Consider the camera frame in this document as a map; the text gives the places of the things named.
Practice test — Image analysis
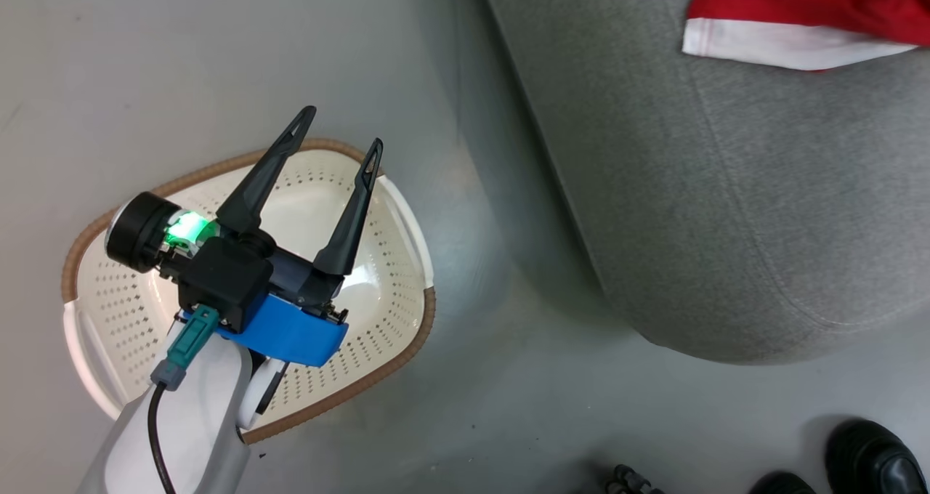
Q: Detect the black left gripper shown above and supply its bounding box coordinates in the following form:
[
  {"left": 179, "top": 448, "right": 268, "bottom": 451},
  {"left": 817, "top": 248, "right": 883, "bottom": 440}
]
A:
[{"left": 105, "top": 105, "right": 384, "bottom": 315}]

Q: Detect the red and white garment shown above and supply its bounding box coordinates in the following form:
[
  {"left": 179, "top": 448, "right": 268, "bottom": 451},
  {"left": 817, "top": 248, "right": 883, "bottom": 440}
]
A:
[{"left": 682, "top": 0, "right": 930, "bottom": 72}]

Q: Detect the cream perforated laundry basket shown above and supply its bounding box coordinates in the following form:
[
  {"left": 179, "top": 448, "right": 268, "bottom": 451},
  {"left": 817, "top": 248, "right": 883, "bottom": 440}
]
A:
[{"left": 61, "top": 138, "right": 437, "bottom": 445}]

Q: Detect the grey fabric sofa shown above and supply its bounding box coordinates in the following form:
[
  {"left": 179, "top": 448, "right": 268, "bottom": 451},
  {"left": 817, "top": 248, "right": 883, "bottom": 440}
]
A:
[{"left": 476, "top": 0, "right": 930, "bottom": 366}]

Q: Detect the small black shoe tip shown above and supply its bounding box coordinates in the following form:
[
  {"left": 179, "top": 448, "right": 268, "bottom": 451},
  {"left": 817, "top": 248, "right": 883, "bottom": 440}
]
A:
[{"left": 748, "top": 471, "right": 818, "bottom": 494}]

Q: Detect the large black leather shoe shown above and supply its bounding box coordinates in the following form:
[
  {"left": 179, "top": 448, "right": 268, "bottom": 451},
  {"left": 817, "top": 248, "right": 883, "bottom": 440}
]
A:
[{"left": 825, "top": 419, "right": 930, "bottom": 494}]

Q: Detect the blue camera bracket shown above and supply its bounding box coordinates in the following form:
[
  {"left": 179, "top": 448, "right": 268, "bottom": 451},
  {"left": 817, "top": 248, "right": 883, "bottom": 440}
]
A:
[{"left": 182, "top": 293, "right": 349, "bottom": 368}]

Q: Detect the black cable with teal connector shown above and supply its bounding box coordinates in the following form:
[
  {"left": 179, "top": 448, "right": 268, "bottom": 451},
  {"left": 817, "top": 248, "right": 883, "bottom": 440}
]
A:
[{"left": 147, "top": 305, "right": 220, "bottom": 494}]

